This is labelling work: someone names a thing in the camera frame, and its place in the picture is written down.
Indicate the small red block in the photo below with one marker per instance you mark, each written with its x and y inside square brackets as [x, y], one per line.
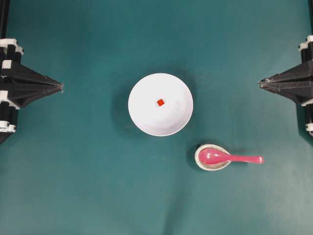
[160, 102]

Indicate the speckled ceramic spoon rest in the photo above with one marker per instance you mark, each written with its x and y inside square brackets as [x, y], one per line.
[211, 167]

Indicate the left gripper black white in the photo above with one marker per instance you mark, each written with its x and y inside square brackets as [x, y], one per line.
[14, 96]

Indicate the pink plastic soup spoon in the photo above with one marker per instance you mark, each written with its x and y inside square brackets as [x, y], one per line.
[213, 156]

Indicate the white round bowl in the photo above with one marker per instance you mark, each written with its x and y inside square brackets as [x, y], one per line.
[163, 120]

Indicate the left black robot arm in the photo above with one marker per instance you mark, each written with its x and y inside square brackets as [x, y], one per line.
[4, 10]

